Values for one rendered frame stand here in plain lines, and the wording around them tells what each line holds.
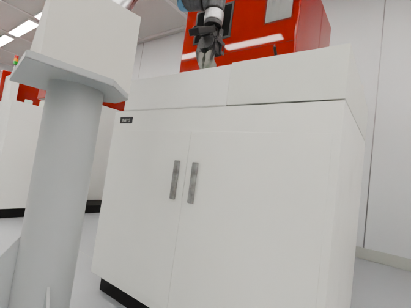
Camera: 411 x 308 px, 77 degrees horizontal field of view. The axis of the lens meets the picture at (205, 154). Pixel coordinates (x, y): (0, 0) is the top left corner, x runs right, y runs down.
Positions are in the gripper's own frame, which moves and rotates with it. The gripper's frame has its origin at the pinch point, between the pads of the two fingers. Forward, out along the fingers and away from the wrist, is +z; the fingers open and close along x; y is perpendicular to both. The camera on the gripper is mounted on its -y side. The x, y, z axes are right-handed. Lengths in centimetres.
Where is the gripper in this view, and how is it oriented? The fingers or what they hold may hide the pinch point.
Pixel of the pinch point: (203, 70)
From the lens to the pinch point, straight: 102.9
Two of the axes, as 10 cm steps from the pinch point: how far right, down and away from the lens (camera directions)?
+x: -8.0, -0.6, 5.9
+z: -1.3, 9.9, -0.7
